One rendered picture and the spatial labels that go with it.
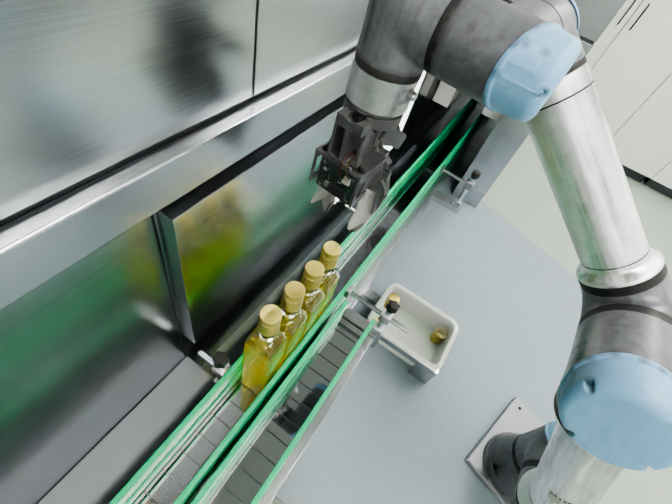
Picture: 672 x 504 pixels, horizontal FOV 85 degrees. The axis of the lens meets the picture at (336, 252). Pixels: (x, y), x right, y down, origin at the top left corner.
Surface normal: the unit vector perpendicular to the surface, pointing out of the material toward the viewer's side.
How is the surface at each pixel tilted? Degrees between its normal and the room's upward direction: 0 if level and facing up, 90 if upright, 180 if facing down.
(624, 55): 90
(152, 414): 0
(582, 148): 69
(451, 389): 0
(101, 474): 0
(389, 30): 92
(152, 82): 90
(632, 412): 82
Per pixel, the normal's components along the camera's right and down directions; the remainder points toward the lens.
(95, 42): 0.82, 0.53
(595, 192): -0.25, 0.42
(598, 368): -0.60, -0.78
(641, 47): -0.52, 0.59
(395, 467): 0.22, -0.61
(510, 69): -0.48, 0.41
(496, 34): -0.32, 0.04
